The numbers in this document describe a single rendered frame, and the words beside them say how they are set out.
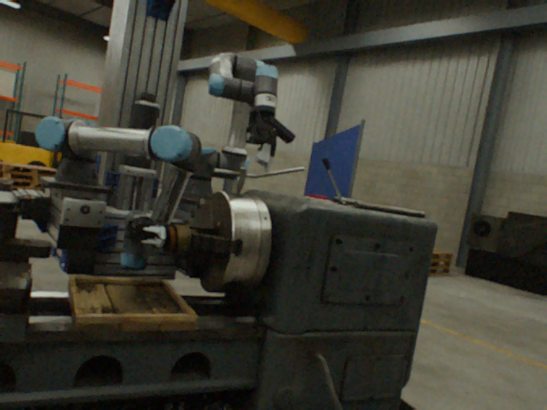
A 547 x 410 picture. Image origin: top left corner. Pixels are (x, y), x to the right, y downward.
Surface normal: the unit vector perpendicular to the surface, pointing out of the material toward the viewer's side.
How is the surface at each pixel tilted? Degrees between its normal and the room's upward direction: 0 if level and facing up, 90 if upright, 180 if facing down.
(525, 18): 90
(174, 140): 90
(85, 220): 90
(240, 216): 52
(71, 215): 90
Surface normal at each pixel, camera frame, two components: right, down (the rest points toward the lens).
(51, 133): -0.29, 0.01
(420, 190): -0.72, -0.08
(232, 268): 0.38, 0.43
